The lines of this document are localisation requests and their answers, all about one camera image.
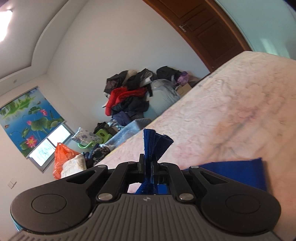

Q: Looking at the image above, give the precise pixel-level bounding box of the leopard print garment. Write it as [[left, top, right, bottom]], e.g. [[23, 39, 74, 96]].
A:
[[83, 144, 110, 169]]

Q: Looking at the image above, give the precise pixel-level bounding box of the white wall switch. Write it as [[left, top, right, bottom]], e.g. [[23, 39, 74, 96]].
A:
[[8, 178, 17, 189]]

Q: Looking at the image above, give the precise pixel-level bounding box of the grey plastic-wrapped bundle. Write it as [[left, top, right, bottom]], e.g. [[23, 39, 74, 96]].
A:
[[143, 80, 181, 120]]

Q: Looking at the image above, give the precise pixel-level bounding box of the purple bag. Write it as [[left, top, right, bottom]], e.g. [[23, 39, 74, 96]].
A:
[[177, 71, 190, 86]]

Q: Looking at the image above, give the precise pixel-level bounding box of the blue beaded sweater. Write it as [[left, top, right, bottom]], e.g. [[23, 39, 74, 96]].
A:
[[135, 128, 267, 195]]

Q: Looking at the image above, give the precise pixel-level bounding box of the dark clothes pile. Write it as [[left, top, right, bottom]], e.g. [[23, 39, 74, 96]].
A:
[[102, 69, 154, 126]]

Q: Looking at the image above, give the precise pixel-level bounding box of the window with grey frame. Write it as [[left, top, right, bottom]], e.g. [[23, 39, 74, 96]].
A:
[[27, 123, 74, 173]]

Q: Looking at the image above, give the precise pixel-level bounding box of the brown wooden door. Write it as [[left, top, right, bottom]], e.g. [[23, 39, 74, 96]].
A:
[[145, 0, 251, 72]]

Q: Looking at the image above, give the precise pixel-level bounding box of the frosted glass wardrobe door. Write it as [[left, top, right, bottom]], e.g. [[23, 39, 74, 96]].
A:
[[216, 0, 295, 60]]

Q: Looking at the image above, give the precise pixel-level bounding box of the light blue knitted blanket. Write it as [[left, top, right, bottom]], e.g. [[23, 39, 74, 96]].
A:
[[105, 118, 152, 148]]

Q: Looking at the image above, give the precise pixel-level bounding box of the cardboard box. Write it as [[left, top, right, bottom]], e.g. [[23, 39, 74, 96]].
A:
[[176, 83, 192, 97]]

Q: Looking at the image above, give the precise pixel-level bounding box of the orange plastic bag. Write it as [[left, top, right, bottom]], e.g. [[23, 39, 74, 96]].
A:
[[53, 143, 79, 180]]

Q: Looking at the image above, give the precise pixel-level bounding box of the lotus print roller blind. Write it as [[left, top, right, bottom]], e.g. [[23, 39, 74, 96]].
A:
[[1, 87, 65, 157]]

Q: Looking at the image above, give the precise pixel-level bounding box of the red garment on pile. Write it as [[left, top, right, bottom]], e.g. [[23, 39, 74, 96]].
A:
[[105, 87, 147, 116]]

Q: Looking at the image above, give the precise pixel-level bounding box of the green plastic stool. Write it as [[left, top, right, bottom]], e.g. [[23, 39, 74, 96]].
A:
[[78, 128, 112, 149]]

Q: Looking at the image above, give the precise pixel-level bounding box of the floral grey pillow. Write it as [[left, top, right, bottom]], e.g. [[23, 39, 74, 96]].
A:
[[71, 127, 103, 146]]

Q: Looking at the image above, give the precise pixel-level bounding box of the pink floral bed blanket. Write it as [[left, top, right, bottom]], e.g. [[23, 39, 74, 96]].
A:
[[96, 51, 296, 241]]

